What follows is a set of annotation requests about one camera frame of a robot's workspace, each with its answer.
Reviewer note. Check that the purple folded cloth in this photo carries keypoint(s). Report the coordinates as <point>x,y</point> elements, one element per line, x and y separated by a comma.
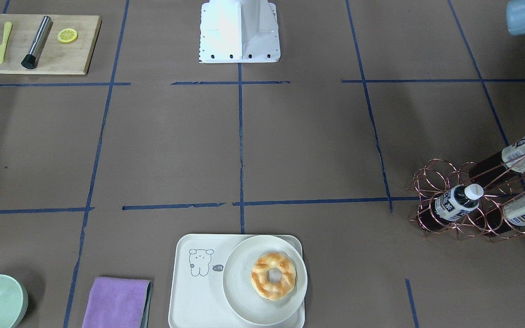
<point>118,303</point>

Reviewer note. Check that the copper wire bottle rack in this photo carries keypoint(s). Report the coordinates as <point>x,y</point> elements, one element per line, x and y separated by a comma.
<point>439,176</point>

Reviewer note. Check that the steel muddler black tip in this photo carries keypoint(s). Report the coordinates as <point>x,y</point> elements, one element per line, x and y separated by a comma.
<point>30,61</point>

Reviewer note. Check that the glazed twisted donut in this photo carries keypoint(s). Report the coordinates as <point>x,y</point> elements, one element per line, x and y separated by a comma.
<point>260,276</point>

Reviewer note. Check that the cream round plate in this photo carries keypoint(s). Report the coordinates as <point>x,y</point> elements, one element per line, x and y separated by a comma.
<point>239,292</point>

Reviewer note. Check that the cream tray with bear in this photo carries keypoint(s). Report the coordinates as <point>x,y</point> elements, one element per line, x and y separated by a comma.
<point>197,296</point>

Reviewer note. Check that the wooden cutting board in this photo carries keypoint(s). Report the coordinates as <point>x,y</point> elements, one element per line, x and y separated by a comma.
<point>56,58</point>

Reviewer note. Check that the lemon slice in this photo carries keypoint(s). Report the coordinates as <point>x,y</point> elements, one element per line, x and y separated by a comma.
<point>67,35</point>

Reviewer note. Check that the yellow plastic knife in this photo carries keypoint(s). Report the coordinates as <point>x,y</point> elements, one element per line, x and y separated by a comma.
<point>5,37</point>

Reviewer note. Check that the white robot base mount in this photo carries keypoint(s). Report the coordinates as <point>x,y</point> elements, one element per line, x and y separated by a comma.
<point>239,31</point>

